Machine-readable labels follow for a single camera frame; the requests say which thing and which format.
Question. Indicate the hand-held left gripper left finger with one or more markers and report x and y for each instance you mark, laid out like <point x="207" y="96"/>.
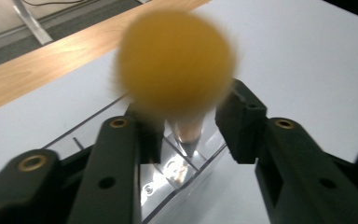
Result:
<point x="118" y="174"/>

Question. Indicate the wooden table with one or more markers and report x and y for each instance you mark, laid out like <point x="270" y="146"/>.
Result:
<point x="43" y="68"/>

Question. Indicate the clear acrylic organizer box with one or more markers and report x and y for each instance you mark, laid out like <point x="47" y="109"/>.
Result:
<point x="174" y="174"/>

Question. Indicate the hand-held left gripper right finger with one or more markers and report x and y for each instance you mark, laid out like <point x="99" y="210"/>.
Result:
<point x="292" y="174"/>

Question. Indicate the white table mat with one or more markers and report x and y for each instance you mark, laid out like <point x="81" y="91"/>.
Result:
<point x="307" y="68"/>

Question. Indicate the white desk frame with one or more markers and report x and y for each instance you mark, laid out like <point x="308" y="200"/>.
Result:
<point x="32" y="23"/>

